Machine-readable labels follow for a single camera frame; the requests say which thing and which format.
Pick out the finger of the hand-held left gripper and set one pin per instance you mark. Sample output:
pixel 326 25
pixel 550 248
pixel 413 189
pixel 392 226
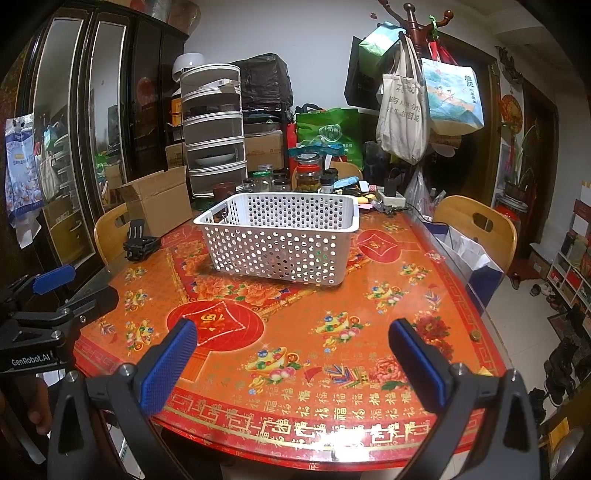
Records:
pixel 87 304
pixel 53 279

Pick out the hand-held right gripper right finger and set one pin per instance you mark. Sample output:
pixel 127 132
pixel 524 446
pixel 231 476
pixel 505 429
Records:
pixel 422 364

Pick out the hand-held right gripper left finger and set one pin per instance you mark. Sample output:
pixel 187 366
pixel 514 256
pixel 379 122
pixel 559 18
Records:
pixel 166 364

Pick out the white perforated plastic basket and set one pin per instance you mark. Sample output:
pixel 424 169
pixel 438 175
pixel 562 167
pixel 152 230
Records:
pixel 277 240

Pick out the person's left hand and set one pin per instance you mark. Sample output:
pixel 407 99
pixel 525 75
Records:
pixel 39 410

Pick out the black clip tool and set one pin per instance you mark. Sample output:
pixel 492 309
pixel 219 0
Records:
pixel 138 240

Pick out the blue and white snack bag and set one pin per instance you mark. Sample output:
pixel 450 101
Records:
pixel 23 180

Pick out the white and blue paper bag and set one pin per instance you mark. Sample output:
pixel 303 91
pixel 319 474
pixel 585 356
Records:
pixel 471 256

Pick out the open cardboard box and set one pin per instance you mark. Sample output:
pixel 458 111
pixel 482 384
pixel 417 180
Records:
pixel 159 203

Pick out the red printed tablecloth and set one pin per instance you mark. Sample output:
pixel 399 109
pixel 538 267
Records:
pixel 295 332

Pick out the dark cabinet with glass doors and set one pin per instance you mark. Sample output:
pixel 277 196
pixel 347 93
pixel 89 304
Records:
pixel 115 138

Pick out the white power strip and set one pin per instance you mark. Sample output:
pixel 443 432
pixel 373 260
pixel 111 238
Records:
pixel 391 201

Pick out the clear plastic bag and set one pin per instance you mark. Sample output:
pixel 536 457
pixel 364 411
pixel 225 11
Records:
pixel 418 194

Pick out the yellow packet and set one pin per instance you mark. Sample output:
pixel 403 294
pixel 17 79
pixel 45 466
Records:
pixel 364 199

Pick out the shoe rack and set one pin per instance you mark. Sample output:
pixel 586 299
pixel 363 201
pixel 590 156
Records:
pixel 572 272

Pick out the black charger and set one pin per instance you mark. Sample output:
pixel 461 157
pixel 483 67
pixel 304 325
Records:
pixel 393 182

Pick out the blue tissue pack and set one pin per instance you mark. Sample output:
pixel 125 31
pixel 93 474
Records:
pixel 347 183

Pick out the glass jar with green lid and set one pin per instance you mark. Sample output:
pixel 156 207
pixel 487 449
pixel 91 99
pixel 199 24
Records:
pixel 261 181

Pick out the small dark jar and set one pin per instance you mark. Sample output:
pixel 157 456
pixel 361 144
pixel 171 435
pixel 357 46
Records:
pixel 328 181

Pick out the white plastic drawer tower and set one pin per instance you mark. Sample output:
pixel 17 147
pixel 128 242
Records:
pixel 213 138

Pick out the glass jar with black lid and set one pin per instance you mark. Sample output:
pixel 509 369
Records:
pixel 281 182

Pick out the large glass jar of olives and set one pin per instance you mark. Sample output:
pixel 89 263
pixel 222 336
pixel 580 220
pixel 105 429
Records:
pixel 308 175

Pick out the cardboard box in rack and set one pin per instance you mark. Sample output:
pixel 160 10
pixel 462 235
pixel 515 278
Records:
pixel 263 147

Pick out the green shopping bag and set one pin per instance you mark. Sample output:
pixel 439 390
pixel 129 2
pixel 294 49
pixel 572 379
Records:
pixel 330 134

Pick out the beige canvas tote bag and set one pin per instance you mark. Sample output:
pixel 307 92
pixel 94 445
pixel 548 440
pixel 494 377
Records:
pixel 401 115

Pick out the white domed appliance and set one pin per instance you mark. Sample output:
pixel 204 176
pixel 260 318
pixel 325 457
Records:
pixel 189 67

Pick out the black shelf rack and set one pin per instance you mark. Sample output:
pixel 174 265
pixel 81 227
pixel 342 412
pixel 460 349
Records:
pixel 279 120

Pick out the blue printed paper bag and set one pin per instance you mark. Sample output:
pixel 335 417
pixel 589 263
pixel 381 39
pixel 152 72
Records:
pixel 450 99

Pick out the black plastic bag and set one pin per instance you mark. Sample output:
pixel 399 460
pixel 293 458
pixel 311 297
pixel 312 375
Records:
pixel 265 78

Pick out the black hanging bag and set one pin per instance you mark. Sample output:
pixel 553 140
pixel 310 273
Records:
pixel 358 78

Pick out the wooden coat rack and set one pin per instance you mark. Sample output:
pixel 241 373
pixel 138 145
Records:
pixel 418 27

